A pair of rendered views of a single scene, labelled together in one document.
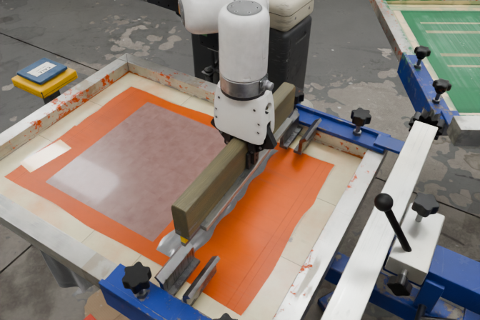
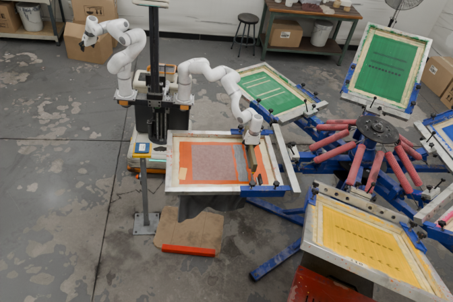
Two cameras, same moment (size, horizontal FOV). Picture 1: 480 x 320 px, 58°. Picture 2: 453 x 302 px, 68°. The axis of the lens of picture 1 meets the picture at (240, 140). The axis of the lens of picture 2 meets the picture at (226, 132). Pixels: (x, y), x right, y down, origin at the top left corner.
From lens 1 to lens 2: 174 cm
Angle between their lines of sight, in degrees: 32
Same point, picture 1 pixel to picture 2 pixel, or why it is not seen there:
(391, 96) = (210, 103)
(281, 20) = not seen: hidden behind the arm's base
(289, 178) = not seen: hidden behind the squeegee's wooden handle
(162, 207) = (230, 171)
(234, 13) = (258, 118)
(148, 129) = (201, 153)
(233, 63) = (257, 128)
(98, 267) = (235, 189)
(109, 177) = (207, 170)
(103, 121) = (185, 156)
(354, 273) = (287, 164)
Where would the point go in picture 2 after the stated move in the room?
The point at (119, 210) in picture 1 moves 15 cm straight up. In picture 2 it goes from (220, 177) to (223, 162)
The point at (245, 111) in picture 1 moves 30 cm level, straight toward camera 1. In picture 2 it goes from (256, 137) to (287, 166)
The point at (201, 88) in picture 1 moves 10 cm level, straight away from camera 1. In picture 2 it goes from (206, 133) to (198, 127)
